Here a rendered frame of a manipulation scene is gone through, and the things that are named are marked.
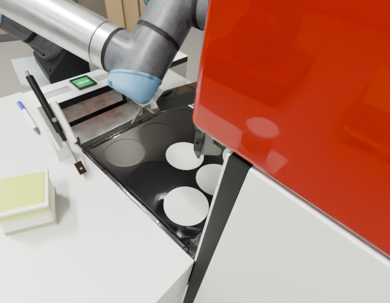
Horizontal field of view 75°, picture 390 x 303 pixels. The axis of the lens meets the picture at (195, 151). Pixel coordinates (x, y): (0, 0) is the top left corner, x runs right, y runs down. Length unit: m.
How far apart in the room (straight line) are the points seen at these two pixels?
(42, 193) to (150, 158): 0.29
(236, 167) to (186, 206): 0.35
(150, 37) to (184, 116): 0.42
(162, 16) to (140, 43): 0.05
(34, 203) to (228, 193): 0.30
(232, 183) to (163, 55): 0.24
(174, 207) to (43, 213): 0.25
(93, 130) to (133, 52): 0.41
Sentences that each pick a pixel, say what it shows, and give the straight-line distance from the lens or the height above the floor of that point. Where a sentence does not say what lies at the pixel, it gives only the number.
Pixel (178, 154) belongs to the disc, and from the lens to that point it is 0.67.
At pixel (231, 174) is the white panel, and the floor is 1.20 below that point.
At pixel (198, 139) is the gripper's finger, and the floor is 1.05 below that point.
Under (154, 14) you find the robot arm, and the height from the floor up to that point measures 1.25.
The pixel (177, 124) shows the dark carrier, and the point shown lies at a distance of 0.76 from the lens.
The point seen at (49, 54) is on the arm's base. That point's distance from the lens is 1.11.
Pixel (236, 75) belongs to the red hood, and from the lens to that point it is 0.19.
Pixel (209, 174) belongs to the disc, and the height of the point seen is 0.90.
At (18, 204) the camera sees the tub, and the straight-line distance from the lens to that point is 0.46.
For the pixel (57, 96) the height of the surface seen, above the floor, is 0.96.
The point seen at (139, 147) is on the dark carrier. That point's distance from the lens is 0.68.
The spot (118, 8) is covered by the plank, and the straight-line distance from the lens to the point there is 3.38.
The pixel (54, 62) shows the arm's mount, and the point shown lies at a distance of 1.11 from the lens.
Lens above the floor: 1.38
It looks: 45 degrees down
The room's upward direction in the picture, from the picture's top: 10 degrees clockwise
